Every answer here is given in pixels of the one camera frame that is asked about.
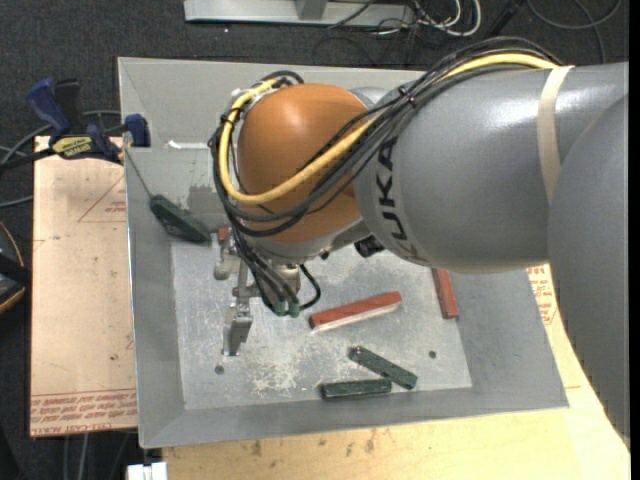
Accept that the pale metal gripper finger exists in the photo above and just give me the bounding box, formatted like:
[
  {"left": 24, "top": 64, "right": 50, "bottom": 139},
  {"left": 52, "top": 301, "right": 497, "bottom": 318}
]
[
  {"left": 221, "top": 287, "right": 255, "bottom": 358},
  {"left": 213, "top": 240, "right": 242, "bottom": 282}
]

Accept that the grey metal bin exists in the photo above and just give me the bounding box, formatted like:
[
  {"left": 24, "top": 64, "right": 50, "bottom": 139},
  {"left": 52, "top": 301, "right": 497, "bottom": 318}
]
[{"left": 117, "top": 56, "right": 570, "bottom": 450}]

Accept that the dark green flat block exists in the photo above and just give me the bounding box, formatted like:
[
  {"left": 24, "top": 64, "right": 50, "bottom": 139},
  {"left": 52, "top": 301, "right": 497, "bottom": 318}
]
[
  {"left": 320, "top": 377, "right": 393, "bottom": 401},
  {"left": 347, "top": 345, "right": 419, "bottom": 391},
  {"left": 149, "top": 194, "right": 213, "bottom": 244}
]

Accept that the brown cardboard board, red print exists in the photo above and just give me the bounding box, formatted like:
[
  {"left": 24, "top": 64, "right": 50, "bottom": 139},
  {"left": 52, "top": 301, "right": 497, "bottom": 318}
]
[{"left": 28, "top": 135, "right": 561, "bottom": 439}]

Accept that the black cylinder on white bracket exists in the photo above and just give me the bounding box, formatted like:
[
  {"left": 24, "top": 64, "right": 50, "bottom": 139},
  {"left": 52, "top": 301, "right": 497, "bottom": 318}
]
[{"left": 352, "top": 234, "right": 387, "bottom": 259}]

